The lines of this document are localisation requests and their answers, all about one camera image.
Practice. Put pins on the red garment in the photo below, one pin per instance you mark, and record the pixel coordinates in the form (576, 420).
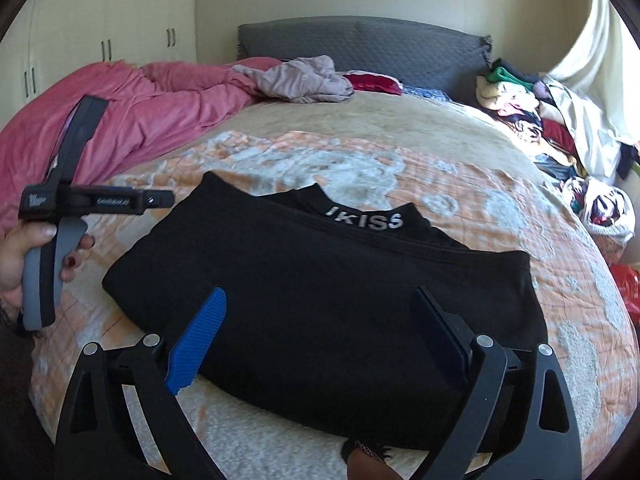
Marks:
(372, 82)

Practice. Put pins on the grey quilted headboard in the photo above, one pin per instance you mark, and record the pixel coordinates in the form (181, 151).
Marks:
(375, 45)

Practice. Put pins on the white plastic bag of clothes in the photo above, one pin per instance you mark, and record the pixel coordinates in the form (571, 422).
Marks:
(605, 210)

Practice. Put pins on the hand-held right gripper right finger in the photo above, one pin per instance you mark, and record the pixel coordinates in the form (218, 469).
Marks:
(440, 340)

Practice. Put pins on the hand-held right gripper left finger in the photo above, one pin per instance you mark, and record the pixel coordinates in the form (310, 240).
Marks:
(197, 340)

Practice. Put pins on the black shirt with orange patches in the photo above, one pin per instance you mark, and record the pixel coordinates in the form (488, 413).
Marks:
(325, 300)

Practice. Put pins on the beige bed blanket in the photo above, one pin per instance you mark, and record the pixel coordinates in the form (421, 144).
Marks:
(400, 120)

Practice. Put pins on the blue patterned cloth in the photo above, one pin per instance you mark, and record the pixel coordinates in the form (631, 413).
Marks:
(425, 93)

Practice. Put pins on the pile of mixed clothes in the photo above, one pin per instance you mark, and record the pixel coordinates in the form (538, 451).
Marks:
(525, 110)

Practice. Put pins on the person's left hand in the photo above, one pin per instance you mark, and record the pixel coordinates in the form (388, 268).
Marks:
(10, 265)

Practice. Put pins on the pink duvet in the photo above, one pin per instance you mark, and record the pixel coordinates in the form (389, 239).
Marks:
(150, 110)

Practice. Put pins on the white draped cloth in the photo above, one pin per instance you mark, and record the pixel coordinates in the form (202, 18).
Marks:
(595, 100)

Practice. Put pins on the orange and white fleecy blanket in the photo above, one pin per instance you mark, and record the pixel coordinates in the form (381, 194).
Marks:
(575, 310)

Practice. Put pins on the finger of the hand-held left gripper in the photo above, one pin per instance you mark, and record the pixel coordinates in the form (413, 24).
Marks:
(152, 200)

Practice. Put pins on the red plastic bag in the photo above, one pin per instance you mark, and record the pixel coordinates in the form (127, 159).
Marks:
(630, 295)

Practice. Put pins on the mauve crumpled garment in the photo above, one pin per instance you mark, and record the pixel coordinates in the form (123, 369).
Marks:
(305, 80)

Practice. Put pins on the white wardrobe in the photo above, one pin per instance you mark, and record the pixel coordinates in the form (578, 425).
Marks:
(125, 10)

